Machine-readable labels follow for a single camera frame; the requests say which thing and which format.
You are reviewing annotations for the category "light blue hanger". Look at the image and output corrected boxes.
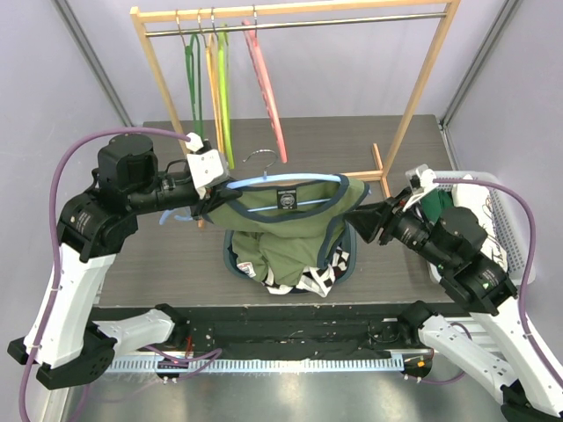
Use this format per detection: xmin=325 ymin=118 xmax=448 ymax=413
xmin=158 ymin=149 xmax=341 ymax=226

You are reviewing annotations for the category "olive green tank top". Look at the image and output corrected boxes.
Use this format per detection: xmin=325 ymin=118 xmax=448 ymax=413
xmin=203 ymin=174 xmax=370 ymax=267

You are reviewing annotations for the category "striped black white tank top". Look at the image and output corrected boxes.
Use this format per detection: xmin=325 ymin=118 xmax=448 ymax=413
xmin=235 ymin=246 xmax=352 ymax=298

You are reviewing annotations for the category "orange yellow hanger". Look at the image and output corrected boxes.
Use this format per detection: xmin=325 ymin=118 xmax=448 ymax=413
xmin=197 ymin=15 xmax=225 ymax=153

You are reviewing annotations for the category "green velvet hanger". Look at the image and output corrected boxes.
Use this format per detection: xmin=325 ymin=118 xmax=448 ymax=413
xmin=180 ymin=33 xmax=204 ymax=138

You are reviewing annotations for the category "neon yellow hanger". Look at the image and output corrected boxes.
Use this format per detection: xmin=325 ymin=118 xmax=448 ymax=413
xmin=211 ymin=8 xmax=235 ymax=169

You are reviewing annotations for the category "pink hanger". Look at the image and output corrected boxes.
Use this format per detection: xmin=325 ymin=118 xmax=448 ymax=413
xmin=244 ymin=5 xmax=288 ymax=164

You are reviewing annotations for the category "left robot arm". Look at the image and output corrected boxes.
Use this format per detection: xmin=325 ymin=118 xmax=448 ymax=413
xmin=8 ymin=133 xmax=237 ymax=390

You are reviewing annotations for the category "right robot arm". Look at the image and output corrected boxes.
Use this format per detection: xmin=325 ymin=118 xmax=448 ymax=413
xmin=345 ymin=189 xmax=562 ymax=421

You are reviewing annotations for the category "blue plastic tub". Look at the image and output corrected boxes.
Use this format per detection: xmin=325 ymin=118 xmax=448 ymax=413
xmin=223 ymin=225 xmax=357 ymax=286

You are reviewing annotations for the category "folded green garment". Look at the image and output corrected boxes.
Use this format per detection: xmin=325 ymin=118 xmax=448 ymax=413
xmin=420 ymin=189 xmax=454 ymax=223

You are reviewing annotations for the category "folded white garment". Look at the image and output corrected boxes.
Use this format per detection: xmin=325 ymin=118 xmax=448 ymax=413
xmin=451 ymin=184 xmax=508 ymax=271

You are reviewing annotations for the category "white plastic basket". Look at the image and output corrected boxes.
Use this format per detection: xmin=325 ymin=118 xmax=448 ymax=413
xmin=435 ymin=171 xmax=529 ymax=286

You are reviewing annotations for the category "wooden clothes rack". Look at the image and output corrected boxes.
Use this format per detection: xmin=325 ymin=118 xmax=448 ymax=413
xmin=129 ymin=0 xmax=462 ymax=229

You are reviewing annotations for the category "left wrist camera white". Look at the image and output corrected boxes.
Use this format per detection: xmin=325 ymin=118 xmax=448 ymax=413
xmin=185 ymin=133 xmax=230 ymax=200

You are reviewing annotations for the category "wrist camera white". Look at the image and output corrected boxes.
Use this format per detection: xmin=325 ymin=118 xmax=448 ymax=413
xmin=185 ymin=133 xmax=230 ymax=200
xmin=403 ymin=164 xmax=439 ymax=211

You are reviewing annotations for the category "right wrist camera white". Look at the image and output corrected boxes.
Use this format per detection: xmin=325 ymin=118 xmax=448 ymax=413
xmin=403 ymin=164 xmax=439 ymax=211

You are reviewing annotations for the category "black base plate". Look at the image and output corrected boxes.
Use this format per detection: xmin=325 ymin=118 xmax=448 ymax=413
xmin=91 ymin=301 xmax=467 ymax=360

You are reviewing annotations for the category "white slotted cable duct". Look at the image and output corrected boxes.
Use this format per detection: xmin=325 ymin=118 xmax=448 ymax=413
xmin=107 ymin=354 xmax=404 ymax=374

